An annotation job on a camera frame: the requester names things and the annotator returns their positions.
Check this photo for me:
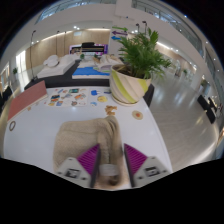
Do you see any white and wood architecture model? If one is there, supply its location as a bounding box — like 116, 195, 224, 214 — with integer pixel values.
93, 54, 124, 73

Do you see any group of dark chairs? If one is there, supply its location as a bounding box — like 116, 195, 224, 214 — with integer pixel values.
0, 84, 14, 108
196, 94, 221, 124

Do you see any round wooden disc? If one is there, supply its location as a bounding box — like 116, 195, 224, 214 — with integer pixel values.
131, 110, 144, 121

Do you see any potted palm in striped pot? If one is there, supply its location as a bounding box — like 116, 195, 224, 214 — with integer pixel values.
109, 27, 174, 106

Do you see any beige knitted towel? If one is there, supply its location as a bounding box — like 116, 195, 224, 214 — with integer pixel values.
52, 115, 131, 190

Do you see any coloured arrow direction sign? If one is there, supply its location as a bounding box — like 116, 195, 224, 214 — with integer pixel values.
110, 25, 129, 42

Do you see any blue architecture model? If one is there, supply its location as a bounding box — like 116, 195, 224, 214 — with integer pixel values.
71, 65, 112, 80

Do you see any black display table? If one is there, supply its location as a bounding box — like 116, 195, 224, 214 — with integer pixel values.
23, 61, 156, 108

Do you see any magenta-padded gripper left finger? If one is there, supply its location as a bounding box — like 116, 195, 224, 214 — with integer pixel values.
54, 143, 102, 188

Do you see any large pink flat board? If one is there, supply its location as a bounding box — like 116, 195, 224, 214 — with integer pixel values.
6, 79, 49, 123

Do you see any tall black floor lamp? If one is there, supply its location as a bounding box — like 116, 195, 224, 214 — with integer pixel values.
29, 29, 38, 81
54, 30, 61, 56

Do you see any pair of black floor lamps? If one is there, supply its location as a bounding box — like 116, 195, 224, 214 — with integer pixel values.
134, 20, 149, 36

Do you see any purple-lit display screen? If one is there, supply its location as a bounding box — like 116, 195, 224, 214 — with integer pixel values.
68, 42, 109, 56

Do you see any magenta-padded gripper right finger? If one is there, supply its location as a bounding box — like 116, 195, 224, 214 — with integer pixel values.
123, 143, 174, 188

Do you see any wooden cutout pieces cluster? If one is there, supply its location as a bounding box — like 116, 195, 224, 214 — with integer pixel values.
104, 105, 118, 117

